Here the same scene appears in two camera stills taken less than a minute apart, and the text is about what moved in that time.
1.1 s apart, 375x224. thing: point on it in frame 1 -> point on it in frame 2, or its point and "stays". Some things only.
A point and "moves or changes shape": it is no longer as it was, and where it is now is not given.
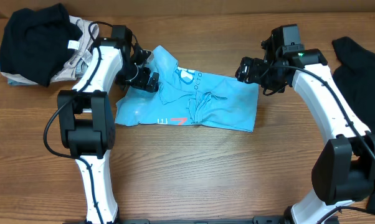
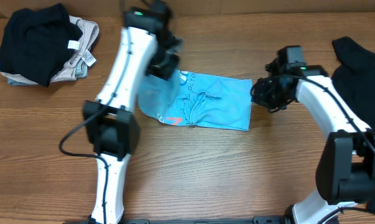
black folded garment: (35, 43) stays
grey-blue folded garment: (82, 71) stays
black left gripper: (142, 78) -> (162, 63)
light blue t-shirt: (189, 96) moves or changes shape
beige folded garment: (90, 31) stays
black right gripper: (257, 66) -> (262, 99)
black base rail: (247, 220) stays
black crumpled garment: (364, 79) stays
